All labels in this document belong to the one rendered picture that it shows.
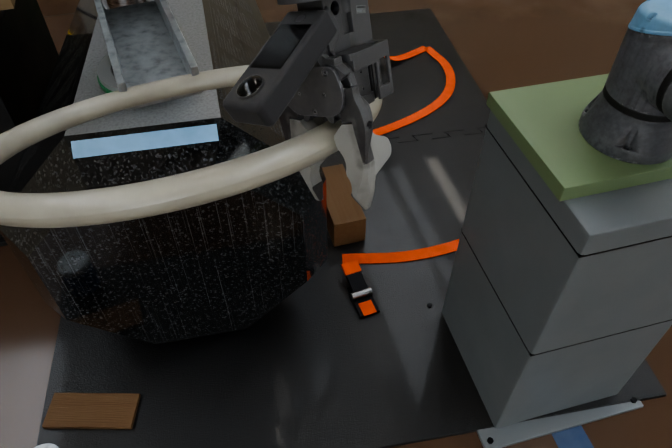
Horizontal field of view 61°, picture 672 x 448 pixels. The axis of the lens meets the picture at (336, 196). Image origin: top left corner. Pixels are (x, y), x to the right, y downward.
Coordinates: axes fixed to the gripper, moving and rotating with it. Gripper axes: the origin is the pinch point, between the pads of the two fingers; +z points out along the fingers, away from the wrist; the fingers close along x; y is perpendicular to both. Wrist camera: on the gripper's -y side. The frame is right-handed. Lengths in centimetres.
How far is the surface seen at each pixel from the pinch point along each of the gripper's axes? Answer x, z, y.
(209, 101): 71, 6, 42
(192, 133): 69, 11, 34
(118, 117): 84, 5, 26
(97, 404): 110, 87, 6
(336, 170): 98, 57, 113
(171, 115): 75, 7, 33
